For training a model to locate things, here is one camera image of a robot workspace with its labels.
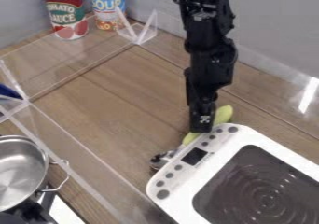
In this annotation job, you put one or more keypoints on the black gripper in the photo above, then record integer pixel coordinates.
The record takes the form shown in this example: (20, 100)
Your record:
(209, 74)

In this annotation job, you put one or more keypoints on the green handled metal spoon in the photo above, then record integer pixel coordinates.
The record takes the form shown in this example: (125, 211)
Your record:
(158, 161)

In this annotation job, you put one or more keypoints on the white and black stove top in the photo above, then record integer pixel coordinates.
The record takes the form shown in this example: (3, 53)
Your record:
(235, 177)

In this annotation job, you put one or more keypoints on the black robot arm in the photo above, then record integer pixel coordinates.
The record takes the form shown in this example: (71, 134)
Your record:
(209, 20)

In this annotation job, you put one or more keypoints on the black stove under pot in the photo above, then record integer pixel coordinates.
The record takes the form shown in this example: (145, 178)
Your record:
(32, 211)

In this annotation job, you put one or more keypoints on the alphabet soup can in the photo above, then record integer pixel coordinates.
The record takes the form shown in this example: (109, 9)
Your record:
(106, 13)

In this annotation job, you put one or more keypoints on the stainless steel pot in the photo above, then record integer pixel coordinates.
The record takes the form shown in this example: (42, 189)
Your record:
(24, 164)

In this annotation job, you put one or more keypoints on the blue object at left edge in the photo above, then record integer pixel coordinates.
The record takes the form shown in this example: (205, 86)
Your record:
(8, 92)

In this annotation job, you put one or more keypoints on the tomato sauce can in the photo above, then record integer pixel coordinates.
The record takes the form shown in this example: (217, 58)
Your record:
(67, 18)

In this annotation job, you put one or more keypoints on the clear acrylic corner bracket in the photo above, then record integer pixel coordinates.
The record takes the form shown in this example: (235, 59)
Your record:
(135, 32)

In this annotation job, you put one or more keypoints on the clear acrylic left bracket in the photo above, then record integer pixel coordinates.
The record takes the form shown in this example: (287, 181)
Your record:
(14, 99)

